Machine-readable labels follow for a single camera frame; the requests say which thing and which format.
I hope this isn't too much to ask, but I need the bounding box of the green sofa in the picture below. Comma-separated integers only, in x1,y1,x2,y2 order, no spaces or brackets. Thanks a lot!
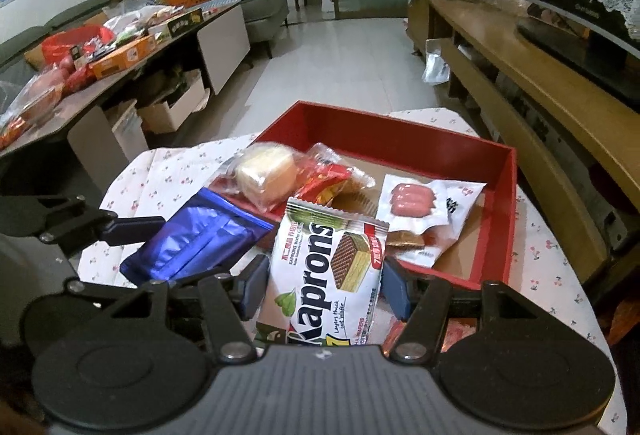
0,0,114,66

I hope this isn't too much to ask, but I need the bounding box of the white plastic bag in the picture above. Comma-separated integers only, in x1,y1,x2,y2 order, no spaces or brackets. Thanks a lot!
422,37,454,86

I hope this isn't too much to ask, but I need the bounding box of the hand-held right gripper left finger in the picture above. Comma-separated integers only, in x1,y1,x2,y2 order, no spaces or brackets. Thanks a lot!
97,255,272,361

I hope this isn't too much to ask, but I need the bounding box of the orange flat box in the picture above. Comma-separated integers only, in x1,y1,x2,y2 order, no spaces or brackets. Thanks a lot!
88,35,156,80

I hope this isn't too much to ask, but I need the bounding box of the white storage box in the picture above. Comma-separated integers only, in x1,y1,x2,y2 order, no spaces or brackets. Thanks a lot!
107,101,151,162

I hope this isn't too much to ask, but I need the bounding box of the clear fruit container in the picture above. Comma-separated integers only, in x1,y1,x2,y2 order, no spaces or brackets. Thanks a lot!
14,84,67,126

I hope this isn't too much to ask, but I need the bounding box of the clear bread packet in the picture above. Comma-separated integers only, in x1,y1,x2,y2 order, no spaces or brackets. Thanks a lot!
210,142,307,216

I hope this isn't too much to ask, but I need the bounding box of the wooden television cabinet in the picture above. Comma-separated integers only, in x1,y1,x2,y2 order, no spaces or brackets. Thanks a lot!
405,0,640,287

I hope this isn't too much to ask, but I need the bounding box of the cherry print tablecloth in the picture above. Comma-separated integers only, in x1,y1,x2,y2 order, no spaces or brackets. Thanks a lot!
77,107,627,435

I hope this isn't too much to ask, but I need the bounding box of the black curved television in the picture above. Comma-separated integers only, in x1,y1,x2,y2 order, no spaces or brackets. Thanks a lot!
500,0,640,112

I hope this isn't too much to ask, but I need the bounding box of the open cardboard box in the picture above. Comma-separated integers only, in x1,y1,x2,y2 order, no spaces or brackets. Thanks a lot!
137,70,209,136

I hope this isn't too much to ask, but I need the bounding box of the blue foil packet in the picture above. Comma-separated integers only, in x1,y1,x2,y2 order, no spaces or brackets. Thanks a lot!
119,187,279,289

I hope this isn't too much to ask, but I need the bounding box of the dark coffee table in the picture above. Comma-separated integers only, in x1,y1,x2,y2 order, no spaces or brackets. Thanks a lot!
0,0,252,196

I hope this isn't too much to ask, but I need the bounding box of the red yellow snack packet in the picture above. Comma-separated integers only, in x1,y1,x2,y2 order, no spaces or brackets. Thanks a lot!
292,142,377,209

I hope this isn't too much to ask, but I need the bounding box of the red plastic bag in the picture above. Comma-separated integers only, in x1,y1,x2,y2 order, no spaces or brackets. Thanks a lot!
40,25,117,64

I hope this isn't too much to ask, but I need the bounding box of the black box yellow print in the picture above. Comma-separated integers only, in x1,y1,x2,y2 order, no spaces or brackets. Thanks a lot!
166,10,204,36

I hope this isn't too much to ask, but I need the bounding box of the red cardboard box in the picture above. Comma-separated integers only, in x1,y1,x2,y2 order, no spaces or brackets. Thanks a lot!
210,101,518,293

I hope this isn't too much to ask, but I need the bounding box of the pink sausage packet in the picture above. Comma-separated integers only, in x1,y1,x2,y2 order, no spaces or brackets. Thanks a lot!
376,174,489,267

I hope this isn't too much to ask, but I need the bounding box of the green white wafer packet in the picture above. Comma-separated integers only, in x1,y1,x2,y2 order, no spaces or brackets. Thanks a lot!
255,196,390,349

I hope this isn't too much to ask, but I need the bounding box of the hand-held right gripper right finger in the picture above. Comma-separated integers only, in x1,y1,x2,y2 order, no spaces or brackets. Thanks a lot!
382,259,552,364

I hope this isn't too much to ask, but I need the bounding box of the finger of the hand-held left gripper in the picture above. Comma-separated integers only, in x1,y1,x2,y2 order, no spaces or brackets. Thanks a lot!
0,194,167,252
61,278,151,312

